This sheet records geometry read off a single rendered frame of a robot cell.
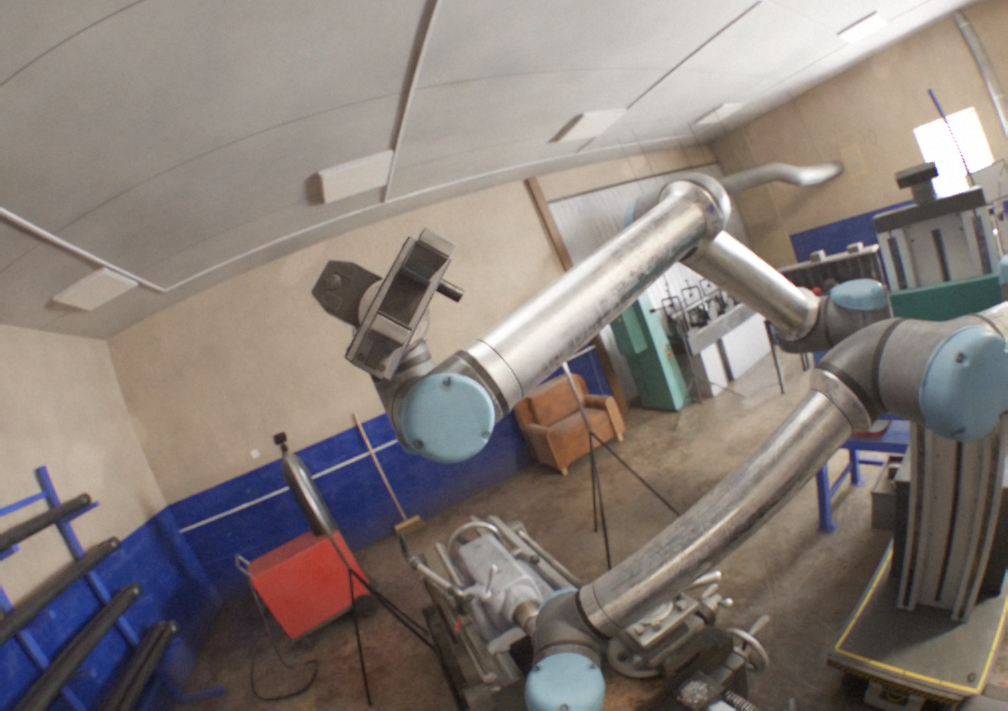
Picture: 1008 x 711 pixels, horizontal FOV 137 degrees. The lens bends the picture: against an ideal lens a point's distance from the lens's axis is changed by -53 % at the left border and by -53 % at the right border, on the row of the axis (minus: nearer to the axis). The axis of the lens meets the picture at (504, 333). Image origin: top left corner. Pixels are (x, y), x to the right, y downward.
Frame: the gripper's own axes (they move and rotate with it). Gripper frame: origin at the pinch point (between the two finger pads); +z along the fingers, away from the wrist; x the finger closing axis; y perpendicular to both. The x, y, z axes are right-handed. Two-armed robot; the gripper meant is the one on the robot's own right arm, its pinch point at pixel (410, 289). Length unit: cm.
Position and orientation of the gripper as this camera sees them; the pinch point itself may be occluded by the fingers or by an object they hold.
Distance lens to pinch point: 30.9
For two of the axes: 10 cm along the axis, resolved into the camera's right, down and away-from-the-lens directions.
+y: 8.5, 4.6, 2.7
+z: 3.4, -0.8, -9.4
